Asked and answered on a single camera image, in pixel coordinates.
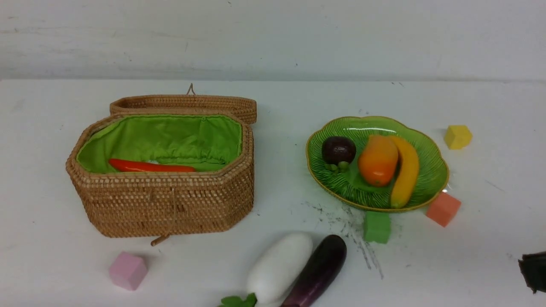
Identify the woven rattan basket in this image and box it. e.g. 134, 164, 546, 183
66, 110, 254, 244

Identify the white radish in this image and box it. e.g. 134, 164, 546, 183
220, 232, 314, 307

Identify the dark purple mangosteen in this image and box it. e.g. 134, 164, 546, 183
321, 136, 357, 172

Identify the green foam cube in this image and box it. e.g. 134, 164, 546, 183
363, 211, 391, 244

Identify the pink foam cube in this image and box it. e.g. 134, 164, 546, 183
109, 251, 148, 291

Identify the purple eggplant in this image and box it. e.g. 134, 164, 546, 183
281, 235, 347, 307

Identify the yellow foam cube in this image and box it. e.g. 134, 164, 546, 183
443, 125, 473, 150

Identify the green leaf-shaped glass plate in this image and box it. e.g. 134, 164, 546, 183
305, 116, 449, 212

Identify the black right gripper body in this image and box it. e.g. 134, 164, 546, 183
518, 251, 546, 294

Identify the red chili pepper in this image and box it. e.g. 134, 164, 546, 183
108, 159, 196, 172

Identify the woven rattan basket lid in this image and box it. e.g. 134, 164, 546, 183
109, 84, 258, 125

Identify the orange mango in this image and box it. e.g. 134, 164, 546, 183
357, 134, 398, 187

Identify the orange foam cube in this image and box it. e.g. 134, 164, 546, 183
426, 192, 462, 228

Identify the yellow banana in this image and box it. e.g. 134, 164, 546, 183
389, 136, 420, 209

